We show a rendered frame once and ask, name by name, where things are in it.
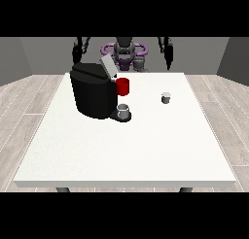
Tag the black coffee machine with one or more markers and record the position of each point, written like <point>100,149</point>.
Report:
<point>92,94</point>

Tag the pale grey machine lid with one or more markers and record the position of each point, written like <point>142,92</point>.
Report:
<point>108,66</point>

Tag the red pod holder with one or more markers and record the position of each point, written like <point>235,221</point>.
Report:
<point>122,86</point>

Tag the small grey cup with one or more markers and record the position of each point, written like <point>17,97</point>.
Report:
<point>123,112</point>

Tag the small grey coffee pod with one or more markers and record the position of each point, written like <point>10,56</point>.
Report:
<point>166,98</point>

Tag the grey robot trunk purple rings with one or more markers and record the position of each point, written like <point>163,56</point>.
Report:
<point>124,55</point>

